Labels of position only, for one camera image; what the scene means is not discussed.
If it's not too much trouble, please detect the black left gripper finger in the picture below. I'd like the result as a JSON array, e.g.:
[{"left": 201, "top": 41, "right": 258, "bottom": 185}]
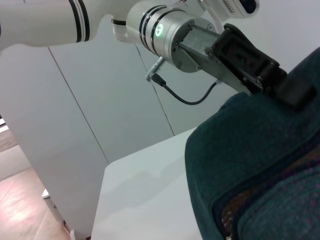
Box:
[{"left": 274, "top": 71, "right": 317, "bottom": 109}]

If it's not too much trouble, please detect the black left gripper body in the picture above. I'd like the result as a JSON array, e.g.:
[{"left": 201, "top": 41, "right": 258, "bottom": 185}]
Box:
[{"left": 204, "top": 23, "right": 288, "bottom": 95}]

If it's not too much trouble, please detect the dark teal fabric lunch bag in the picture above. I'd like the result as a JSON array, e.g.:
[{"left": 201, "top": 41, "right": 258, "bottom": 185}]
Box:
[{"left": 184, "top": 46, "right": 320, "bottom": 240}]

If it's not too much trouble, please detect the white robot head housing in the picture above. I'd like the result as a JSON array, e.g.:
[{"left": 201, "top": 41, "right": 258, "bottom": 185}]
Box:
[{"left": 199, "top": 0, "right": 261, "bottom": 20}]

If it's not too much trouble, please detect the white table leg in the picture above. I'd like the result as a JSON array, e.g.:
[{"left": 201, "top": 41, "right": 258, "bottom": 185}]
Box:
[{"left": 41, "top": 188, "right": 66, "bottom": 226}]

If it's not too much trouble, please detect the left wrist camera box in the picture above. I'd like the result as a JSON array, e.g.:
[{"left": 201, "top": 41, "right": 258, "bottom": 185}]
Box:
[{"left": 177, "top": 24, "right": 251, "bottom": 95}]

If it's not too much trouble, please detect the left arm cable with plug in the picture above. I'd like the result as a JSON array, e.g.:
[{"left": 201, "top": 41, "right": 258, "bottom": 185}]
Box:
[{"left": 144, "top": 56, "right": 218, "bottom": 106}]

